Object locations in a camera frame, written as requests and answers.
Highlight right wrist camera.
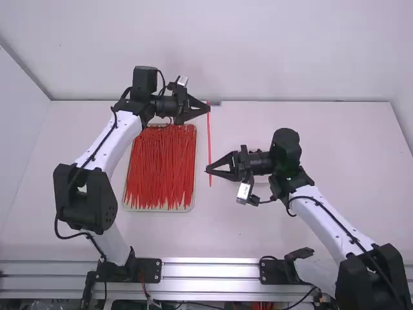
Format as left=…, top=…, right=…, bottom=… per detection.
left=236, top=181, right=254, bottom=205

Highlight orange cable tie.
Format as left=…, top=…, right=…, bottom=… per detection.
left=206, top=100, right=214, bottom=188

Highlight silver rails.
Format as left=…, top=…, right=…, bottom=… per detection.
left=0, top=256, right=413, bottom=304

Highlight row of orange cable ties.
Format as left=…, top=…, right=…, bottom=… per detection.
left=124, top=125, right=197, bottom=210

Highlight pale tray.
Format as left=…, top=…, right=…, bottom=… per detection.
left=121, top=123, right=199, bottom=214

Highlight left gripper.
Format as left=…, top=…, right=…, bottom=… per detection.
left=173, top=85, right=212, bottom=127

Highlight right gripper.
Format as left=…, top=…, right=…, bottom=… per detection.
left=205, top=145, right=256, bottom=185

